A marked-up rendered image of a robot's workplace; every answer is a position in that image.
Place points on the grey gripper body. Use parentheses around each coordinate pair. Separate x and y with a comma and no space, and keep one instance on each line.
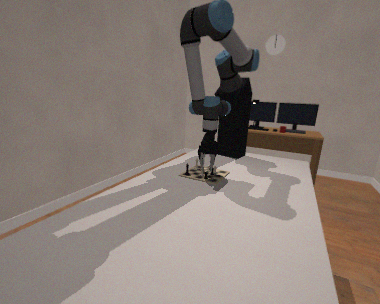
(210,147)

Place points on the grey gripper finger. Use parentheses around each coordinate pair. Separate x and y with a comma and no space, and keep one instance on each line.
(201,157)
(212,156)

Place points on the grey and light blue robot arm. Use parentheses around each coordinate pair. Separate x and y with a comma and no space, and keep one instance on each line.
(215,20)

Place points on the black and cream chessboard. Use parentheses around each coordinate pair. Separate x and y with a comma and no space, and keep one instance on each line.
(212,179)

